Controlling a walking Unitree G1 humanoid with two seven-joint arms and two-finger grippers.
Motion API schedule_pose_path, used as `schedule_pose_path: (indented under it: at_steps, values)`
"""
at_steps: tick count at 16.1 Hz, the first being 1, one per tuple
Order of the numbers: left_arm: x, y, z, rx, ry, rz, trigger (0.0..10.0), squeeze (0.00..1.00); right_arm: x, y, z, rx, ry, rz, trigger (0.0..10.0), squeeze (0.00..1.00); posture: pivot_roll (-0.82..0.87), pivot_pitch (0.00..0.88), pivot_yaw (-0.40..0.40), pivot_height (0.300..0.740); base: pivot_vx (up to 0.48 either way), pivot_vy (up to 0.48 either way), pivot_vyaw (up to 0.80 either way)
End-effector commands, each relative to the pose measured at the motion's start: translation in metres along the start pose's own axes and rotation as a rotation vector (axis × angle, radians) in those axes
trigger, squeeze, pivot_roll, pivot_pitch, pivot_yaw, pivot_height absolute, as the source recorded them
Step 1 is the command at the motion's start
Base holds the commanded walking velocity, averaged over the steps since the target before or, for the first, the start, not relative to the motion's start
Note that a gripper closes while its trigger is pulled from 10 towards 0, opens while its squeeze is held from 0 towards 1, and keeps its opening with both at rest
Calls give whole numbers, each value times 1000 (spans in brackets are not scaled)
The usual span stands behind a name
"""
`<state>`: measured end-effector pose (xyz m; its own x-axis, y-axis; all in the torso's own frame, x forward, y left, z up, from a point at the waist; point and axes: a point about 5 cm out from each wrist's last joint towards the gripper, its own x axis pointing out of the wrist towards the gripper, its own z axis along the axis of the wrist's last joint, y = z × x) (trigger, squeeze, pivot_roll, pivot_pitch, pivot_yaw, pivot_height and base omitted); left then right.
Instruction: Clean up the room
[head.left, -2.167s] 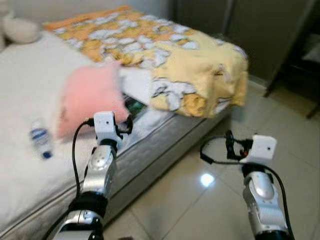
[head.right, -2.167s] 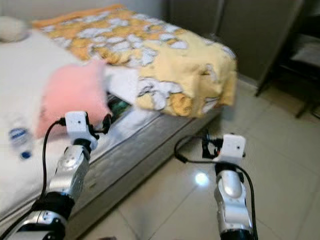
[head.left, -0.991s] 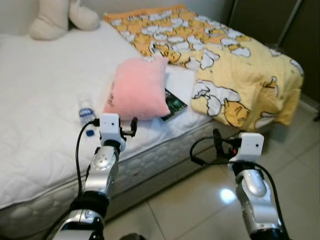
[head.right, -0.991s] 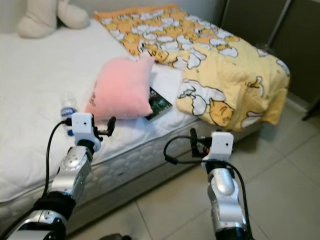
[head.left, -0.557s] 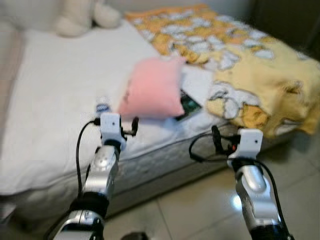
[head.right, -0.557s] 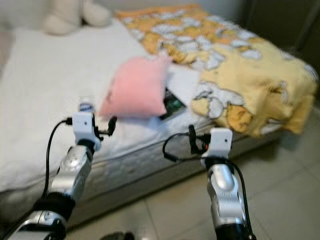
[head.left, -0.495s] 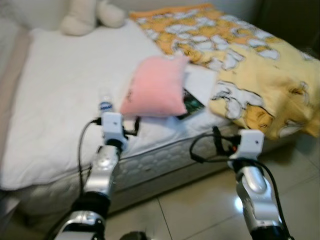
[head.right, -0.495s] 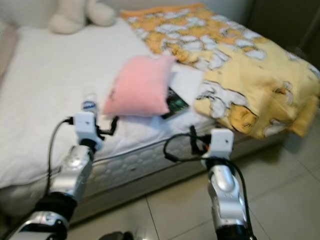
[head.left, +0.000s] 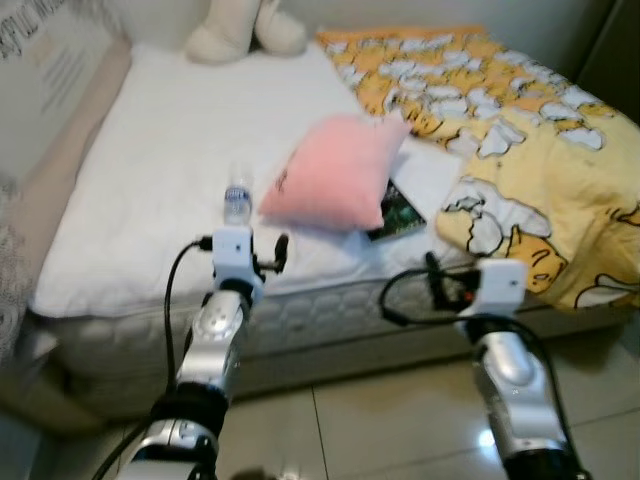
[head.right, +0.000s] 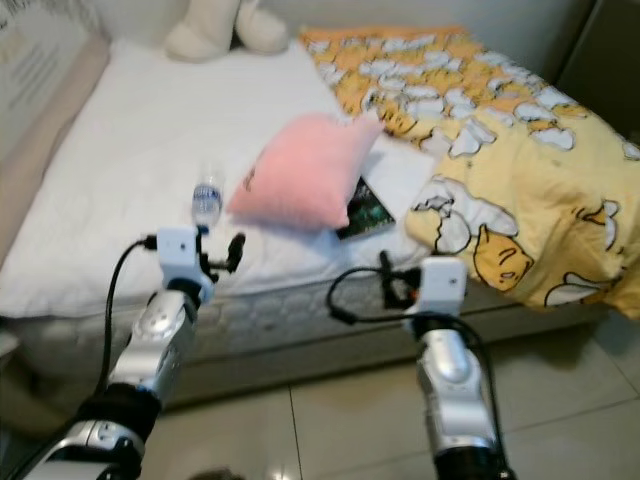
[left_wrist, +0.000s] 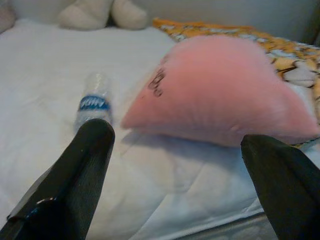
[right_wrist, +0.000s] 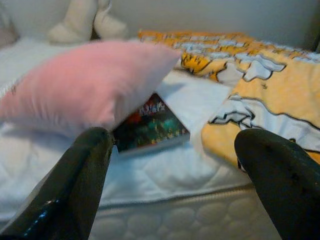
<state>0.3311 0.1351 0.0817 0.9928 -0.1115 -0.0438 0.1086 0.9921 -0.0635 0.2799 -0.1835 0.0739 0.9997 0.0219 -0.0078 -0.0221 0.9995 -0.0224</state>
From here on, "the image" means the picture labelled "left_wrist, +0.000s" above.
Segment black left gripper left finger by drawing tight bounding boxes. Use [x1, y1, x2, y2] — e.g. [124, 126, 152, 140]
[0, 118, 116, 240]

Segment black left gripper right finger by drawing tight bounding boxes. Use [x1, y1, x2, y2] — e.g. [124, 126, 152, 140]
[240, 134, 320, 240]

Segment pink plush pillow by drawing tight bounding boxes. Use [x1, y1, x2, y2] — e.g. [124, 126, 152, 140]
[120, 37, 320, 148]

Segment clear water bottle blue label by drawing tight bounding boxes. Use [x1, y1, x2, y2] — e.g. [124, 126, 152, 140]
[73, 71, 113, 132]

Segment white quilted mattress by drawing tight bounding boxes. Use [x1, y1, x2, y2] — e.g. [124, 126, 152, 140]
[0, 17, 320, 240]

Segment yellow cartoon print blanket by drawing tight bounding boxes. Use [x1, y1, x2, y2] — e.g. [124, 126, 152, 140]
[152, 16, 320, 147]

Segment dark grey sliding wardrobe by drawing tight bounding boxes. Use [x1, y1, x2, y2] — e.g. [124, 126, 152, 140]
[299, 0, 320, 46]

